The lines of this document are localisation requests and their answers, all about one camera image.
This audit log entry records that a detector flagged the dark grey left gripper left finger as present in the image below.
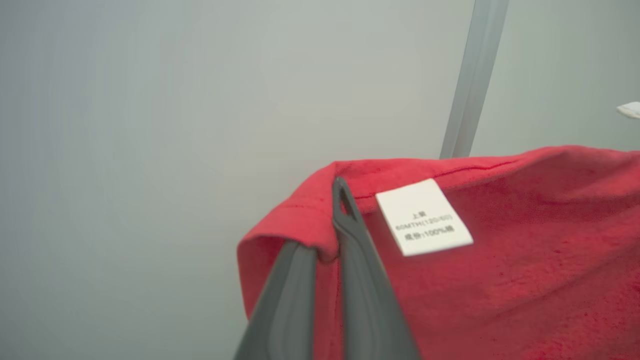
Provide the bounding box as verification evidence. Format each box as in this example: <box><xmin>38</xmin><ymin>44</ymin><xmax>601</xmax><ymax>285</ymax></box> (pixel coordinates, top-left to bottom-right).
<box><xmin>232</xmin><ymin>240</ymin><xmax>318</xmax><ymax>360</ymax></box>

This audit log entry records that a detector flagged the grey partition post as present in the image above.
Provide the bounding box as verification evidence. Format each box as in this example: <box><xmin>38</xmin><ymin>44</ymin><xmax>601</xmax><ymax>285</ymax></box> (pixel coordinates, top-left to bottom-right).
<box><xmin>439</xmin><ymin>0</ymin><xmax>510</xmax><ymax>160</ymax></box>

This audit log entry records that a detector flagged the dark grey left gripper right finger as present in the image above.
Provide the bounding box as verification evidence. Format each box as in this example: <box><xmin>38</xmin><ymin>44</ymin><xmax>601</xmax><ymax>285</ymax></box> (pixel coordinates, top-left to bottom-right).
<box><xmin>331</xmin><ymin>176</ymin><xmax>422</xmax><ymax>360</ymax></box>

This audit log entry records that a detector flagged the red and white shirt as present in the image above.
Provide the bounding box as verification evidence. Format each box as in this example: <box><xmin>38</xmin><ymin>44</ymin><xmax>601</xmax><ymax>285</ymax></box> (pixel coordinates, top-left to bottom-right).
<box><xmin>236</xmin><ymin>145</ymin><xmax>640</xmax><ymax>360</ymax></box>

